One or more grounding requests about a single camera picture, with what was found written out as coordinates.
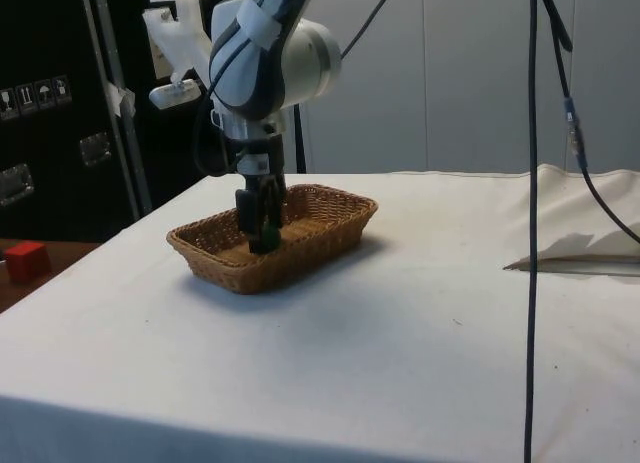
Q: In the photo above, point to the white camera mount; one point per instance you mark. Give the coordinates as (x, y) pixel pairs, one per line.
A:
(175, 43)

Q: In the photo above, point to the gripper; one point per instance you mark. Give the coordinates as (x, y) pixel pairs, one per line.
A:
(259, 158)

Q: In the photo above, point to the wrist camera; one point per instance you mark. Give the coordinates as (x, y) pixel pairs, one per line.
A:
(235, 125)

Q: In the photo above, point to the rectangular wicker basket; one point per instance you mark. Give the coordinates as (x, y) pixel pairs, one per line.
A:
(320, 223)

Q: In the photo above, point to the red cube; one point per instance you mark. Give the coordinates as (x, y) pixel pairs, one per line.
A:
(27, 263)

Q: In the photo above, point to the green ball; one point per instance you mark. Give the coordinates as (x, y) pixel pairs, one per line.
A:
(270, 236)

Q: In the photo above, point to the black cabinet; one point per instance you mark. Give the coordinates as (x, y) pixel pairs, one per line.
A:
(55, 108)

